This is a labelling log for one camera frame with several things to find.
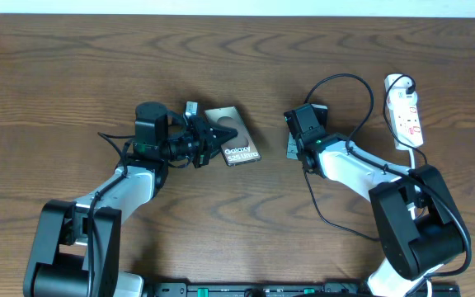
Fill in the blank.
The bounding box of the black right camera cable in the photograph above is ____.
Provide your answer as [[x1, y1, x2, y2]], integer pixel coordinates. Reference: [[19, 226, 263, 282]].
[[303, 73, 473, 297]]

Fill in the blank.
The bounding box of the white power strip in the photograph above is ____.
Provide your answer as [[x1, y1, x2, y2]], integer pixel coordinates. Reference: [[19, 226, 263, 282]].
[[384, 73, 423, 150]]

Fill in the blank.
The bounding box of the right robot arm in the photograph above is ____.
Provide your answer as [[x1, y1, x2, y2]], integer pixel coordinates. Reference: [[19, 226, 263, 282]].
[[288, 131, 472, 296]]

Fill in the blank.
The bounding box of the Galaxy S25 Ultra smartphone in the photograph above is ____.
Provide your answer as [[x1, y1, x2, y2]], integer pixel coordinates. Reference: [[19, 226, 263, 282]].
[[205, 106, 261, 167]]

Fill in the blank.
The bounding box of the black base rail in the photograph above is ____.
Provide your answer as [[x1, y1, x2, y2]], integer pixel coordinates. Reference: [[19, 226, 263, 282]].
[[138, 281, 461, 297]]

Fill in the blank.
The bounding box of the white power strip cord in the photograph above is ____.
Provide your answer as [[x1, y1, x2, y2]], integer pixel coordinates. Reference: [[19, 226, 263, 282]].
[[407, 148, 434, 297]]

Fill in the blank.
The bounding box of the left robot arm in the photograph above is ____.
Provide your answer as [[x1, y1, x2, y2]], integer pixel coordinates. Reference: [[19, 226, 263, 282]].
[[23, 101, 238, 296]]

